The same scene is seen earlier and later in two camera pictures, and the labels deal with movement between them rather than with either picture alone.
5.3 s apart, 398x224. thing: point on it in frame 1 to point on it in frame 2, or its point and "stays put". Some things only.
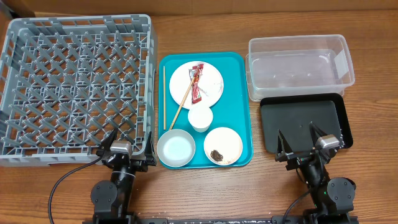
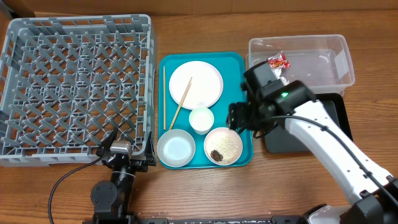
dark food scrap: [216, 155] stays put
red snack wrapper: [195, 73] to [278, 61]
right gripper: [299, 154] to [236, 113]
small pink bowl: [223, 146] stays put
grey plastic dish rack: [66, 83] stays put
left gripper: [149, 152] stays put
